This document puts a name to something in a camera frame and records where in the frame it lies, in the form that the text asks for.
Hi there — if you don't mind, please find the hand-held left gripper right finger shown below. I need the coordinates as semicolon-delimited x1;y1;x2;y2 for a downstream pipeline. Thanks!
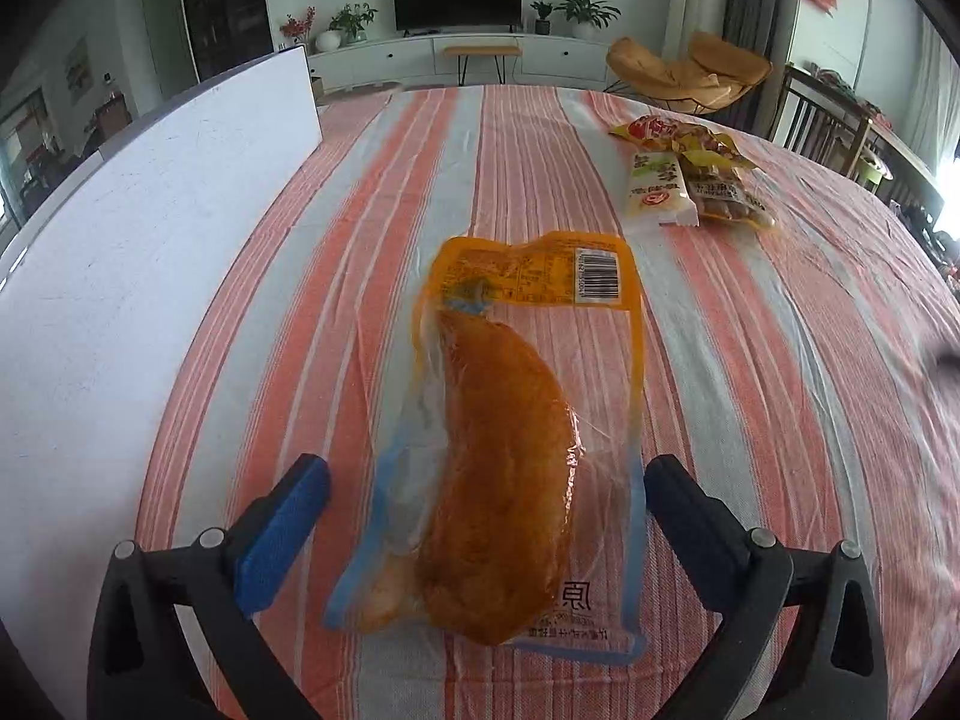
643;454;890;720

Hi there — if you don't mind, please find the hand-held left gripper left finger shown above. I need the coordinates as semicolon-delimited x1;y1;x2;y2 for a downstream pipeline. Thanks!
86;452;332;720

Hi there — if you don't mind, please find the orange chicken snack packet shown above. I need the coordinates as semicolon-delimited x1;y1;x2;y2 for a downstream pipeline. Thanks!
324;232;650;667

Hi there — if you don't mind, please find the white foam board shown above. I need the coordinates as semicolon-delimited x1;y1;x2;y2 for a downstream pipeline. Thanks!
0;43;325;661

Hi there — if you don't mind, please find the striped orange tablecloth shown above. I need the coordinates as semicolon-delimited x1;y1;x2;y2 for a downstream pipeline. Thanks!
135;84;960;720

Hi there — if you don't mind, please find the brown sausage snack packet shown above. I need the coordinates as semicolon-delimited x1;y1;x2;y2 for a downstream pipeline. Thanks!
684;165;781;233

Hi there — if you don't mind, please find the green white snack packet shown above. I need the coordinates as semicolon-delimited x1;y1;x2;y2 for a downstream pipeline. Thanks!
628;151;700;230

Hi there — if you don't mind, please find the orange yellow snack packet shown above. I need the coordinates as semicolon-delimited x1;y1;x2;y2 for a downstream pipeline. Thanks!
607;114;755;173

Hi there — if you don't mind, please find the dark wooden chair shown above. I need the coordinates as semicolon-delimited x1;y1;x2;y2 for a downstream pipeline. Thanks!
766;64;875;177

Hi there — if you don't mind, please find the orange lounge chair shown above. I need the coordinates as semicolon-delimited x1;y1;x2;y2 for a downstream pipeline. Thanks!
606;31;773;117

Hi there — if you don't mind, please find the white television cabinet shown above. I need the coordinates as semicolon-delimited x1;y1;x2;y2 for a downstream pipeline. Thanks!
307;31;612;95

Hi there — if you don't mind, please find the red flower plant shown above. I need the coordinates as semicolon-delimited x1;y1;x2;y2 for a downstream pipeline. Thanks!
280;6;316;46

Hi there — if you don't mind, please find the bushy green potted plant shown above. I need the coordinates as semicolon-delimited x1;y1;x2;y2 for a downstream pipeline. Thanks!
330;3;378;44

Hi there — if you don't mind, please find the wooden bench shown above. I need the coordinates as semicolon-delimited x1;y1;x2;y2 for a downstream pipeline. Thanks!
442;43;522;87

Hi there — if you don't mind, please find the large potted plant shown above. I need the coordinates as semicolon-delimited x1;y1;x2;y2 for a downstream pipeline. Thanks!
555;0;622;41

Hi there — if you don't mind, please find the white standing air conditioner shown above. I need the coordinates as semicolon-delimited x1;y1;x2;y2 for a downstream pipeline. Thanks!
664;0;732;65

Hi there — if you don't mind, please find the dark bookcase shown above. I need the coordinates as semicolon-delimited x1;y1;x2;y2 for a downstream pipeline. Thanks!
180;0;272;80

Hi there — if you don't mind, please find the black television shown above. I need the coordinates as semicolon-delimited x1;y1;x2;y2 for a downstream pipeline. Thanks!
392;0;524;35

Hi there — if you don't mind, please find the wall picture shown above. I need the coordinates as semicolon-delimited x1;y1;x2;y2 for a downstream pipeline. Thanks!
66;37;95;102

